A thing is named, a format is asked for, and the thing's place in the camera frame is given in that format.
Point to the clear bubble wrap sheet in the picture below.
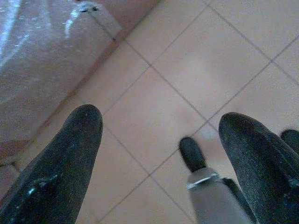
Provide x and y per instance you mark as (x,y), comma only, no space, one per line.
(35,58)

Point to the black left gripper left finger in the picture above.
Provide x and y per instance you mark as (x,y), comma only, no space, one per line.
(58,168)

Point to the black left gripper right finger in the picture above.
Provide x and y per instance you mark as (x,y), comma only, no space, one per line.
(261,168)

